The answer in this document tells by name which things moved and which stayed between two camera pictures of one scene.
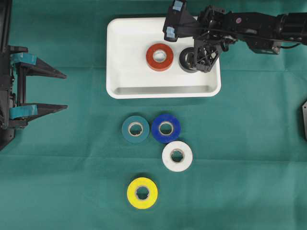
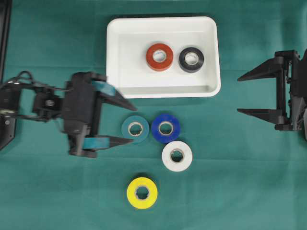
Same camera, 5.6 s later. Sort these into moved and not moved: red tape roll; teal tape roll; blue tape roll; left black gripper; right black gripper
Moved: left black gripper; right black gripper
Not moved: teal tape roll; red tape roll; blue tape roll
